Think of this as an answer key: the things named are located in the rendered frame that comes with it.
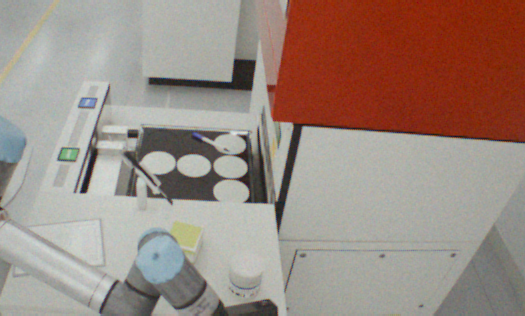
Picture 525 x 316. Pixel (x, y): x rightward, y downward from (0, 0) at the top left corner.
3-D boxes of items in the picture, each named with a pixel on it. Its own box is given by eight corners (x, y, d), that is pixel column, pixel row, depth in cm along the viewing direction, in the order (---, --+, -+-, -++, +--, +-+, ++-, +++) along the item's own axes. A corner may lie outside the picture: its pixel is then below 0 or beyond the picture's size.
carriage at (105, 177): (128, 139, 157) (128, 132, 155) (110, 221, 129) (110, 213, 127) (105, 137, 156) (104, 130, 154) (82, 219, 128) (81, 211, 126)
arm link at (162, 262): (164, 225, 82) (174, 241, 75) (200, 270, 86) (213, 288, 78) (128, 252, 81) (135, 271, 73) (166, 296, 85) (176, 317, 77)
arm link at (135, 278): (122, 267, 92) (128, 290, 82) (146, 217, 92) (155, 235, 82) (157, 281, 95) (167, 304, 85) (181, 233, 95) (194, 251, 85)
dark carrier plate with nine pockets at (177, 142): (248, 134, 160) (249, 133, 160) (254, 210, 134) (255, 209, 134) (144, 128, 156) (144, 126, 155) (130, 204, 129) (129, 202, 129)
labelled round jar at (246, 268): (257, 276, 108) (263, 250, 102) (259, 302, 103) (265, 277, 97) (226, 275, 107) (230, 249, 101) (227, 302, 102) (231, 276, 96)
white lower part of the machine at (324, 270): (363, 225, 260) (410, 100, 209) (400, 363, 198) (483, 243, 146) (233, 221, 251) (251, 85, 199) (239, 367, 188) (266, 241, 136)
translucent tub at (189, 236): (203, 245, 113) (204, 226, 109) (194, 269, 107) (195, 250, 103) (173, 237, 114) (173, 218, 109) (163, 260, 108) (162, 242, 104)
